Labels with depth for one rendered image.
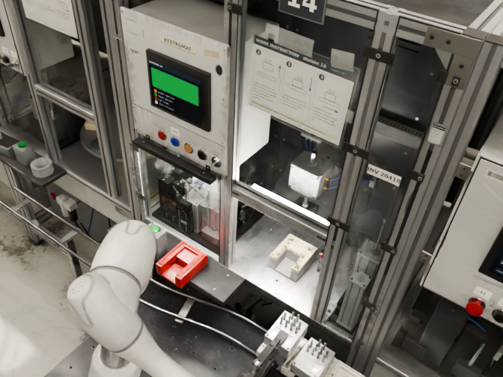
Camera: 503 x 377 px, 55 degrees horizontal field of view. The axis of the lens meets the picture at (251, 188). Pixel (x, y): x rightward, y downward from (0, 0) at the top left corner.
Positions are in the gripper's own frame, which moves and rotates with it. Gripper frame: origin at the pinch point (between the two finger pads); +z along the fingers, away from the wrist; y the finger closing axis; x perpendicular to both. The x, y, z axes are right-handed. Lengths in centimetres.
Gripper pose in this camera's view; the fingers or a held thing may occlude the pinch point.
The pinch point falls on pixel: (278, 343)
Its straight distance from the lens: 169.5
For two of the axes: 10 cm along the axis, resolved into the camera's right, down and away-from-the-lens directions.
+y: 0.4, -7.4, -6.7
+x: -8.1, -4.2, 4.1
